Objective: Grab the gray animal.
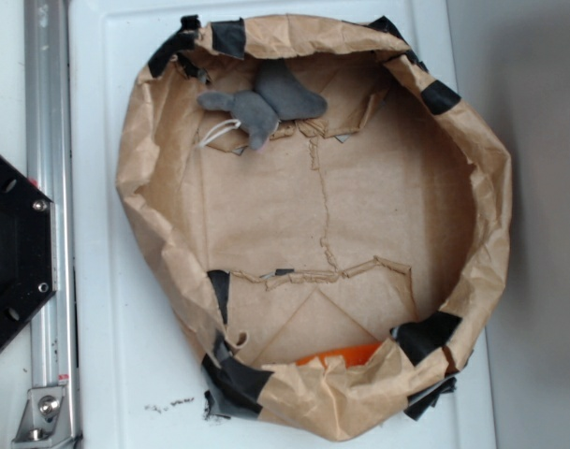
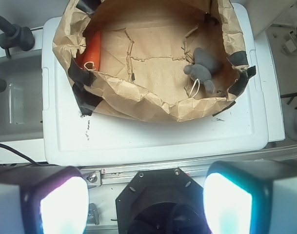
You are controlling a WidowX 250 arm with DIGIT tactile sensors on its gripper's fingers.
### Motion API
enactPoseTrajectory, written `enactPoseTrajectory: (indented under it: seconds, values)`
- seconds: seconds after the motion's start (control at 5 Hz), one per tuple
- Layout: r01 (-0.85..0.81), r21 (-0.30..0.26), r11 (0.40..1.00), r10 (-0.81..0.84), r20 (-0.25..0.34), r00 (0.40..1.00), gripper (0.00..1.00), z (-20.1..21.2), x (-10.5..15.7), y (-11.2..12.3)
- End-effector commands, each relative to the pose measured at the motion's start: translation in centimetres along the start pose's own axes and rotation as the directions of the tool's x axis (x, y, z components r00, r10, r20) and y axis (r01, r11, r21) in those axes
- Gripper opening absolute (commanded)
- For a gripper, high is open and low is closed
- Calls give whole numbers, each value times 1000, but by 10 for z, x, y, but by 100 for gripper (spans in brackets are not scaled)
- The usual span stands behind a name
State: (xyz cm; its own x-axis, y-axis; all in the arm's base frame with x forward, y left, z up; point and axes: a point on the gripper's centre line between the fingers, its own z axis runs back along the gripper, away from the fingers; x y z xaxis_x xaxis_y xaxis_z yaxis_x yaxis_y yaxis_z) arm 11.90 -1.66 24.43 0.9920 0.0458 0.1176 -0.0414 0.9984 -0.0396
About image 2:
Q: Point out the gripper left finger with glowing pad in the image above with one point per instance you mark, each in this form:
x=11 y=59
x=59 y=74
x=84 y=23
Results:
x=43 y=200

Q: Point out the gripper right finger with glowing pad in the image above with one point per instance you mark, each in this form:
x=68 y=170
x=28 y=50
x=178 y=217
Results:
x=251 y=197

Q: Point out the gray plush animal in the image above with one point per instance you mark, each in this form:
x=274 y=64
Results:
x=205 y=65

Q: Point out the white plastic bin lid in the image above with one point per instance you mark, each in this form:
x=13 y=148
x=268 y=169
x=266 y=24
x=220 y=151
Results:
x=97 y=140

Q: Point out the clear plastic container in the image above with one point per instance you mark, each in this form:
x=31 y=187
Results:
x=21 y=101

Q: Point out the orange plush carrot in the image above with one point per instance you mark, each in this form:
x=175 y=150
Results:
x=92 y=53

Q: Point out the brown paper bag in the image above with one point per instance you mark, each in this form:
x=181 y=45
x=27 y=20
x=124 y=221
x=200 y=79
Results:
x=145 y=45

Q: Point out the aluminium frame rail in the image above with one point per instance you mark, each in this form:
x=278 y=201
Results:
x=101 y=175

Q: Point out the black octagonal mount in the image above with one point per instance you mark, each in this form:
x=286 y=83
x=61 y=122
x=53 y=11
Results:
x=164 y=201

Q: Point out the black clamp handle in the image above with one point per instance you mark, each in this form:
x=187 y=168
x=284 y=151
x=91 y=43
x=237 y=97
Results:
x=14 y=35

